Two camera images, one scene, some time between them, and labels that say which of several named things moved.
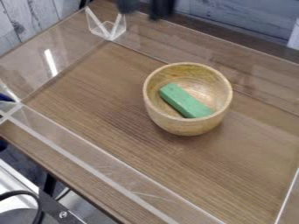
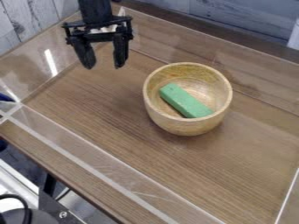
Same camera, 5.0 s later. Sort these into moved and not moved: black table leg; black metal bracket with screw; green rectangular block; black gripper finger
Moved: black gripper finger
Not moved: green rectangular block; black table leg; black metal bracket with screw
